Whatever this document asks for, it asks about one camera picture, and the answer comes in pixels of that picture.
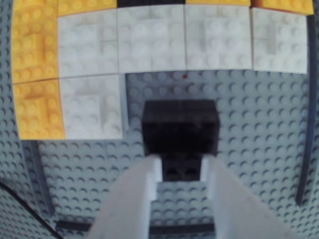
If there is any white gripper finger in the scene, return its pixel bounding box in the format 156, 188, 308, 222
200, 154, 297, 239
88, 153, 162, 239

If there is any black lego cube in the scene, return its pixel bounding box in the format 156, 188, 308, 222
141, 99, 221, 182
117, 0, 186, 8

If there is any white lego cube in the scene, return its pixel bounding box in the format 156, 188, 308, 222
117, 4, 187, 74
59, 74, 125, 140
184, 4, 253, 71
250, 7, 309, 75
57, 11, 120, 78

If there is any grey lego baseplate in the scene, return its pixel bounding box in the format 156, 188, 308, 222
0, 0, 319, 239

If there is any black cable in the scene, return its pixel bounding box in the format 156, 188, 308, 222
0, 180, 64, 239

